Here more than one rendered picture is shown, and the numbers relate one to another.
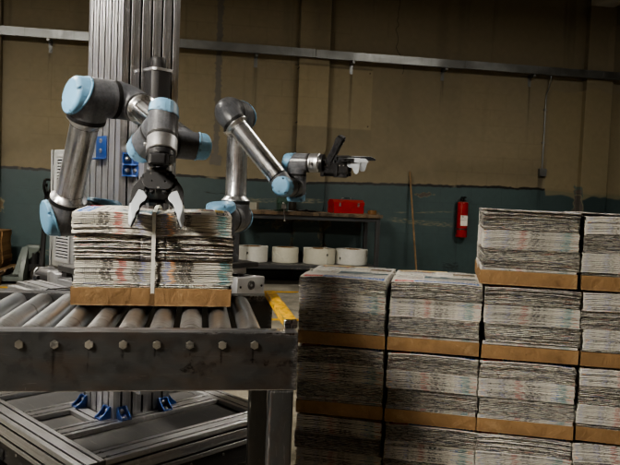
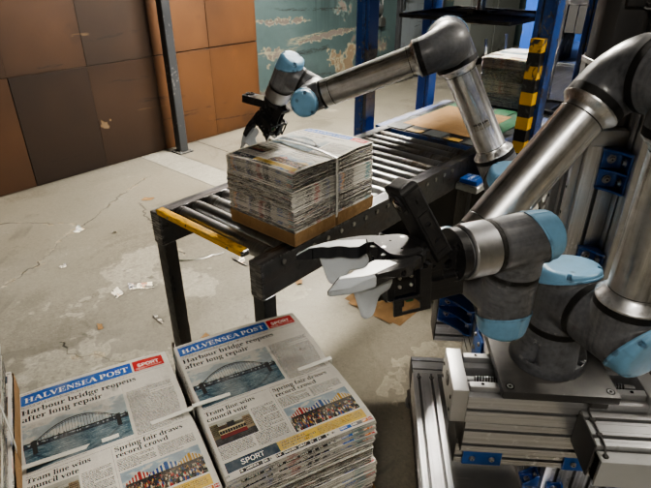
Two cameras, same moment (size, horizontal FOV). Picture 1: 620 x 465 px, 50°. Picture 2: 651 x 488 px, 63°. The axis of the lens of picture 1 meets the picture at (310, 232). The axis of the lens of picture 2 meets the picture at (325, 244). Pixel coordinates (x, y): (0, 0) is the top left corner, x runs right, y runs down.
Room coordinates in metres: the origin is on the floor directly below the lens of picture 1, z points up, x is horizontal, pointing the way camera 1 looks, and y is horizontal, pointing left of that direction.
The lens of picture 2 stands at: (3.01, -0.55, 1.56)
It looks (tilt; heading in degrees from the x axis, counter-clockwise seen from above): 29 degrees down; 141
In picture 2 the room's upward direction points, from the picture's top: straight up
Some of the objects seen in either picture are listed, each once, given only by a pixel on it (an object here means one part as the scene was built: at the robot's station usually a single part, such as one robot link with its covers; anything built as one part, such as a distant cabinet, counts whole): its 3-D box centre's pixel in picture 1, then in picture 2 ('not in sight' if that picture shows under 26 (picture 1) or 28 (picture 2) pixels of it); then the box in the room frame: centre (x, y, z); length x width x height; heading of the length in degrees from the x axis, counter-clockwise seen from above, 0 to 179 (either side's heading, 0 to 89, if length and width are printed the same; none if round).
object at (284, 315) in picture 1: (280, 306); (199, 230); (1.63, 0.07, 0.81); 0.43 x 0.03 x 0.02; 9
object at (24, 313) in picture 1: (20, 317); not in sight; (1.55, 0.66, 0.77); 0.47 x 0.05 x 0.05; 9
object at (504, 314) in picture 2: (294, 187); (499, 293); (2.66, 0.07, 1.12); 0.11 x 0.08 x 0.11; 162
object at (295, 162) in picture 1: (297, 163); (518, 242); (2.68, 0.06, 1.21); 0.11 x 0.08 x 0.09; 72
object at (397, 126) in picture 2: not in sight; (465, 130); (1.37, 1.73, 0.75); 0.70 x 0.65 x 0.10; 99
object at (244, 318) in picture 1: (245, 319); (223, 232); (1.63, 0.15, 0.77); 0.47 x 0.05 x 0.05; 9
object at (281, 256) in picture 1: (304, 240); not in sight; (8.36, 0.07, 0.55); 1.80 x 0.70 x 1.09; 99
